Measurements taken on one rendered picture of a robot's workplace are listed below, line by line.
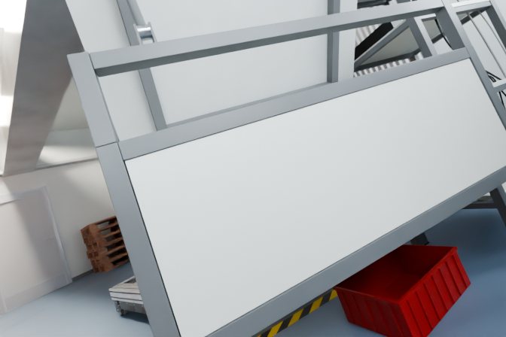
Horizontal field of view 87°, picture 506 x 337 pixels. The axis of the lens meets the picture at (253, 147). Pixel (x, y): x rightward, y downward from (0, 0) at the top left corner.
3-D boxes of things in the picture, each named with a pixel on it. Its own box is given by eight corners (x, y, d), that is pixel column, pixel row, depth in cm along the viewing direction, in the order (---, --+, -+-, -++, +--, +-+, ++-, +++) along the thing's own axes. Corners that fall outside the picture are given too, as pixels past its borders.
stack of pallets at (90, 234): (149, 247, 679) (137, 210, 691) (165, 244, 618) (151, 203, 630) (91, 274, 582) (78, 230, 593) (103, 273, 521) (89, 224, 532)
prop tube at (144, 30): (141, 44, 61) (111, -35, 72) (153, 42, 62) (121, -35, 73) (138, 32, 59) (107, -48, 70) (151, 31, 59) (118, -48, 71)
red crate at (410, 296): (345, 322, 104) (331, 286, 105) (401, 273, 123) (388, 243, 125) (418, 350, 79) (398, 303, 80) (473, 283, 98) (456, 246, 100)
